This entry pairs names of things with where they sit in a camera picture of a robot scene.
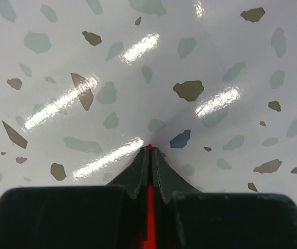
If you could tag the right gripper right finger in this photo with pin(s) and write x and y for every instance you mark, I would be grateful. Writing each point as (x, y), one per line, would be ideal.
(189, 218)

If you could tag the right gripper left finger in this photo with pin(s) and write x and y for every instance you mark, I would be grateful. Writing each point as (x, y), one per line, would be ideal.
(109, 216)

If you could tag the red t shirt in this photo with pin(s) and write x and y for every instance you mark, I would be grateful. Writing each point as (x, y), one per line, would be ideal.
(151, 242)

